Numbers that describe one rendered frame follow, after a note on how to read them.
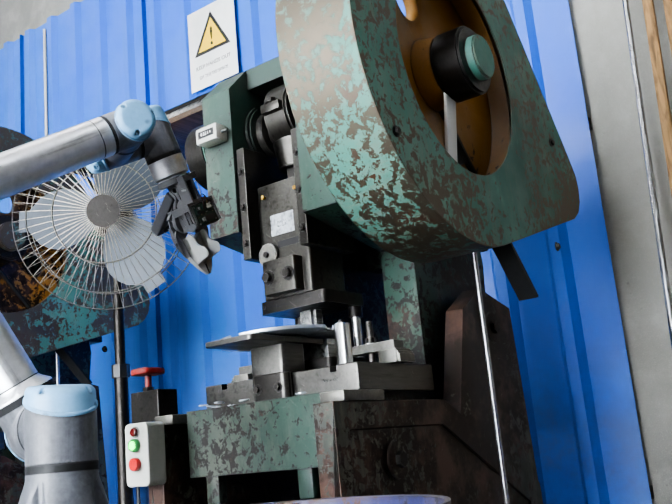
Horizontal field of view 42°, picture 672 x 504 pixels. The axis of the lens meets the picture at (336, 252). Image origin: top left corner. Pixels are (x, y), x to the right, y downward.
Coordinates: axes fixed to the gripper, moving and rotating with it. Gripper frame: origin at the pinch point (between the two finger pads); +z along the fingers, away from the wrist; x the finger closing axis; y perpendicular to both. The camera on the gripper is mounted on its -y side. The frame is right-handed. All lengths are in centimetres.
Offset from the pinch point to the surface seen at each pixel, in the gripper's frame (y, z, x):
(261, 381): -2.1, 27.9, 4.2
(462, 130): 35, -6, 58
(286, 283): 1.0, 10.9, 19.6
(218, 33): -141, -86, 177
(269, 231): -5.8, -1.2, 27.5
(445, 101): 42, -14, 45
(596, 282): 12, 57, 137
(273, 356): 1.8, 23.6, 6.7
